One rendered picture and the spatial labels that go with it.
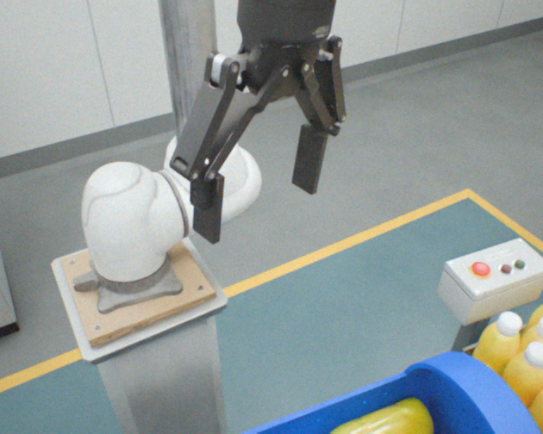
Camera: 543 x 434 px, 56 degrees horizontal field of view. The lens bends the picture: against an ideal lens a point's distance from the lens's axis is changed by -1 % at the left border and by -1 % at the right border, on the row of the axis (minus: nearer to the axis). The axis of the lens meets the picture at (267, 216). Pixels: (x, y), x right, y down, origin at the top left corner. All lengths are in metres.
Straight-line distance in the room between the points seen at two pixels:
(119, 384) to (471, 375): 0.76
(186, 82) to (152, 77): 2.43
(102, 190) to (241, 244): 1.75
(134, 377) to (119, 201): 0.43
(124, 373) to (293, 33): 0.94
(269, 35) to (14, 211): 2.90
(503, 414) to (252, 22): 0.60
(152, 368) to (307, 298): 1.34
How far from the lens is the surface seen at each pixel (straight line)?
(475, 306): 1.13
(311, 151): 0.53
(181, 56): 0.99
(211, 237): 0.46
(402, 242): 2.80
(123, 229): 1.02
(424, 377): 0.97
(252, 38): 0.41
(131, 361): 1.18
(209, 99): 0.40
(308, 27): 0.40
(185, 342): 1.21
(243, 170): 1.11
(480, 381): 0.81
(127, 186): 1.01
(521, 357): 1.06
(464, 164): 3.50
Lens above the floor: 1.87
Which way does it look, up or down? 41 degrees down
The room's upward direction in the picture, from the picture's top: straight up
